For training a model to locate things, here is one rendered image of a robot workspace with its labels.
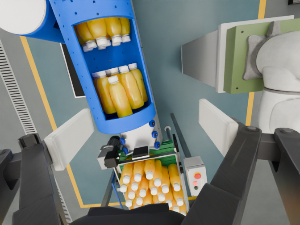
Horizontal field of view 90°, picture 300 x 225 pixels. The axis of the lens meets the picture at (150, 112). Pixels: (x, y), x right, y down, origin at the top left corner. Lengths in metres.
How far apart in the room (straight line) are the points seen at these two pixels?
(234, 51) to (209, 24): 1.15
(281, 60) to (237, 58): 0.19
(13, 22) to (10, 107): 1.71
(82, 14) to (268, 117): 0.72
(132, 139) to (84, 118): 0.81
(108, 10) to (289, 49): 0.57
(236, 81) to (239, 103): 1.35
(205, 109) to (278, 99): 0.52
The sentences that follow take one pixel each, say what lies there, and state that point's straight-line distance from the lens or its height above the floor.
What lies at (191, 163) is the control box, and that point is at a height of 1.06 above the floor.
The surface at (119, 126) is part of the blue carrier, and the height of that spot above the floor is 1.23.
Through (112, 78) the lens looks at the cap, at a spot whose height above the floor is 1.16.
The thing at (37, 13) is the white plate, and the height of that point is 1.04.
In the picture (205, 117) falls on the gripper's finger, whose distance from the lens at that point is 0.16.
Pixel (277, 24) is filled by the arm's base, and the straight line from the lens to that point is 0.82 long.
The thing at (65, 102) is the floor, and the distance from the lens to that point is 2.11.
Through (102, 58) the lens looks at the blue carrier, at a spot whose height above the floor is 0.97.
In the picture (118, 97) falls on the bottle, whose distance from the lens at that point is 0.63.
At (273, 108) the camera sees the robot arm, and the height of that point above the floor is 1.27.
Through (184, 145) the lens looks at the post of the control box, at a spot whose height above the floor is 0.75.
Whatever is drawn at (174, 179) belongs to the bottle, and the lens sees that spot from 1.01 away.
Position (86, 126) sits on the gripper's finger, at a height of 1.62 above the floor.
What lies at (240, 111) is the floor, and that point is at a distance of 2.18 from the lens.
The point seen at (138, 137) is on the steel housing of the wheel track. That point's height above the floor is 0.93.
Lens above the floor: 1.77
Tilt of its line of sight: 70 degrees down
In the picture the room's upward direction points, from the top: 179 degrees counter-clockwise
